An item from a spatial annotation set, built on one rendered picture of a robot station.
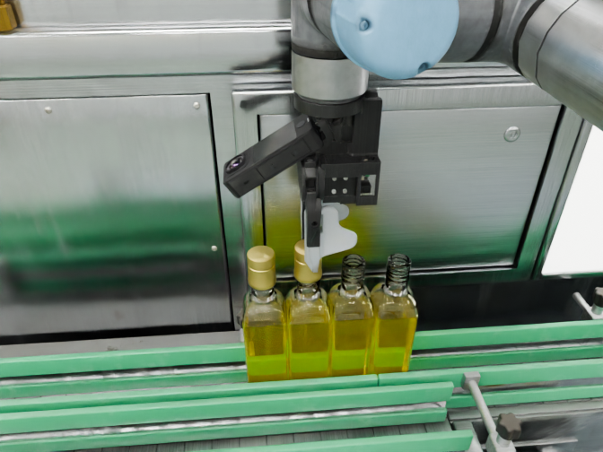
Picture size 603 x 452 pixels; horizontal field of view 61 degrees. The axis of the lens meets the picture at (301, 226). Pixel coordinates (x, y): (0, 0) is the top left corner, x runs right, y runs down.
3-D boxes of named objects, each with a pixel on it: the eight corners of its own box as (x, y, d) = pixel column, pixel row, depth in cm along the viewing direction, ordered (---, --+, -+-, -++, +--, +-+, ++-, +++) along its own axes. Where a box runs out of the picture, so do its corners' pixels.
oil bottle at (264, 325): (286, 383, 80) (284, 279, 68) (288, 414, 75) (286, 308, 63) (250, 386, 79) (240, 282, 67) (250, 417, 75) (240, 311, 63)
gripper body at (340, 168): (377, 212, 55) (388, 105, 48) (297, 215, 54) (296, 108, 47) (363, 177, 61) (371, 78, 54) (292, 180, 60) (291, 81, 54)
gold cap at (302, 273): (319, 265, 66) (320, 237, 63) (323, 282, 63) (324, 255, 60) (292, 265, 65) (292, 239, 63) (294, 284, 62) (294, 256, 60)
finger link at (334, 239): (357, 282, 59) (361, 208, 55) (307, 284, 58) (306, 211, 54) (353, 268, 62) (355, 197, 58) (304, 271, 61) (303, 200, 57)
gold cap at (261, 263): (282, 281, 64) (281, 253, 61) (259, 294, 62) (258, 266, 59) (264, 268, 66) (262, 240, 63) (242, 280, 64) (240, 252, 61)
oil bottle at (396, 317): (394, 376, 81) (410, 273, 69) (403, 406, 76) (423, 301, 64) (359, 378, 80) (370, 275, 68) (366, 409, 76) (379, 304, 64)
